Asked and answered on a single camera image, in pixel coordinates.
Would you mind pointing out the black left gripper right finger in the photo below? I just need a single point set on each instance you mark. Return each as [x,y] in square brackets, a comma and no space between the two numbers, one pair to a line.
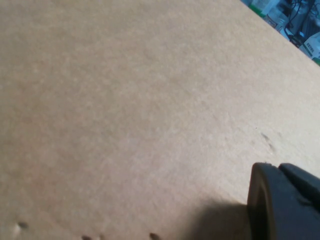
[302,181]

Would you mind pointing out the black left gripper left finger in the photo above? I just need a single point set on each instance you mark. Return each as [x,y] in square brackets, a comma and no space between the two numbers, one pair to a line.
[270,207]

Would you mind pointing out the white printed carton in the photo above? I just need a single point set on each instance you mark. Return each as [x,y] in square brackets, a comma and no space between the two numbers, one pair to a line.
[312,46]

